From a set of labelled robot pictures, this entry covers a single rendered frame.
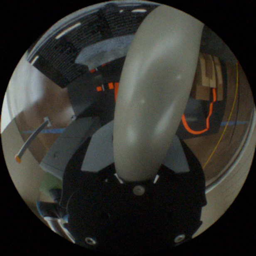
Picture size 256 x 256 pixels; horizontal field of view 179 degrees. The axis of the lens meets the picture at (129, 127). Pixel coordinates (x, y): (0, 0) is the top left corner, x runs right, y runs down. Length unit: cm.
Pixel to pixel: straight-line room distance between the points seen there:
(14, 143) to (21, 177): 208
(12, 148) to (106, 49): 659
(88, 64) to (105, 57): 8
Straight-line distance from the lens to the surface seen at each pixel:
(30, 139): 173
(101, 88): 101
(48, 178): 85
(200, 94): 112
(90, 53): 37
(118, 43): 34
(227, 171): 44
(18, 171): 696
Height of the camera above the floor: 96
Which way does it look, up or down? 56 degrees down
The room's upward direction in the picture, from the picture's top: 173 degrees counter-clockwise
